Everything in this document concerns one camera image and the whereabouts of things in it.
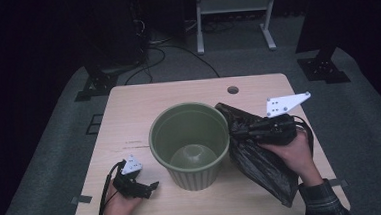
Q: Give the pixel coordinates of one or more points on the black stand base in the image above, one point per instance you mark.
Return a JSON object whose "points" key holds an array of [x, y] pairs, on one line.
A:
{"points": [[97, 84], [323, 69]]}

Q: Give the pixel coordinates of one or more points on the person's left hand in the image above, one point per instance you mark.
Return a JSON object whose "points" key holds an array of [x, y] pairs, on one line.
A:
{"points": [[118, 208]]}

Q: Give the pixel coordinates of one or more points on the green plastic trash bin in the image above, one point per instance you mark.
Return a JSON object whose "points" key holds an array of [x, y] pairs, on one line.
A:
{"points": [[189, 144]]}

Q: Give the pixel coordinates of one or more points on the white metal stand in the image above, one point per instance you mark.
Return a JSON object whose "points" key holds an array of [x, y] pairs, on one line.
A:
{"points": [[235, 4]]}

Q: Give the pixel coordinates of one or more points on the person's right hand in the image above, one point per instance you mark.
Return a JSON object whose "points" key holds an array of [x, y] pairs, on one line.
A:
{"points": [[291, 154]]}

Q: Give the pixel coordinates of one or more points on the black plastic garbage bag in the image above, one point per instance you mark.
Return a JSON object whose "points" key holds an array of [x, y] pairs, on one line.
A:
{"points": [[262, 170]]}

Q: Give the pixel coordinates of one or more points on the grey tape strip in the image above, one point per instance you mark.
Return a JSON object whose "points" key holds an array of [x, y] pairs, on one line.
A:
{"points": [[338, 182], [82, 199]]}

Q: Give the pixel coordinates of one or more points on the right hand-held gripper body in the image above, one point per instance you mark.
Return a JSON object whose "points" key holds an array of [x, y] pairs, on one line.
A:
{"points": [[278, 128]]}

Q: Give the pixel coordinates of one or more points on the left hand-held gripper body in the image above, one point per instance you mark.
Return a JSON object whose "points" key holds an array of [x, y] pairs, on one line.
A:
{"points": [[128, 183]]}

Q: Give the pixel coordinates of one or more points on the dark equipment cabinet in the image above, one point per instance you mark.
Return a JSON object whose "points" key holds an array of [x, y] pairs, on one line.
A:
{"points": [[113, 25]]}

